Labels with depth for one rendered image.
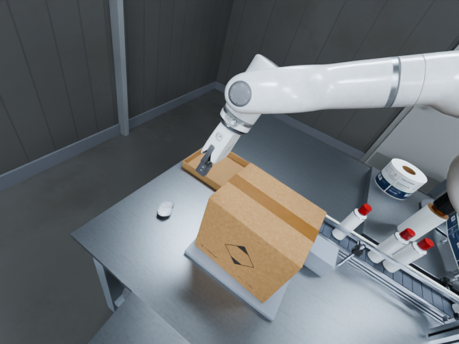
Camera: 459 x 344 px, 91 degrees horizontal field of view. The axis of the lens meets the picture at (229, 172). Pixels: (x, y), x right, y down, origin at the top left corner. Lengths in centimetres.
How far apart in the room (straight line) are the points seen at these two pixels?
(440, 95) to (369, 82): 11
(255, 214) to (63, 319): 133
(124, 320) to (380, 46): 345
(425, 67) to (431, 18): 302
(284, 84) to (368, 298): 90
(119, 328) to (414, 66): 88
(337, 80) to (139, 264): 75
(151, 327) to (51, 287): 110
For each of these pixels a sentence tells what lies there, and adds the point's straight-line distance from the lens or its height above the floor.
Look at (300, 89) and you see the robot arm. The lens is 44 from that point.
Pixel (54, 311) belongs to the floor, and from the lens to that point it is 174.
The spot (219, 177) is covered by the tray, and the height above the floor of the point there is 83.
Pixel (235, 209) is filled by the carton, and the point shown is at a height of 112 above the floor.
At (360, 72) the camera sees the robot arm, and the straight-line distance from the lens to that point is 50.
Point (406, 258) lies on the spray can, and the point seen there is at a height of 99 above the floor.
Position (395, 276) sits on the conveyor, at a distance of 120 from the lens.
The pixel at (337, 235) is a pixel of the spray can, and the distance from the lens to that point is 109.
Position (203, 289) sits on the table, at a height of 83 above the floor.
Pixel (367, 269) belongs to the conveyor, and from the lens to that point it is 115.
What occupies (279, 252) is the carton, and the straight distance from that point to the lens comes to 62.
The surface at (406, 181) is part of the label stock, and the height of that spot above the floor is 100.
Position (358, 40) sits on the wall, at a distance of 350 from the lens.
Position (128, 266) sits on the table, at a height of 83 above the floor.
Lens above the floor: 160
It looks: 41 degrees down
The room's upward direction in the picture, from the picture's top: 20 degrees clockwise
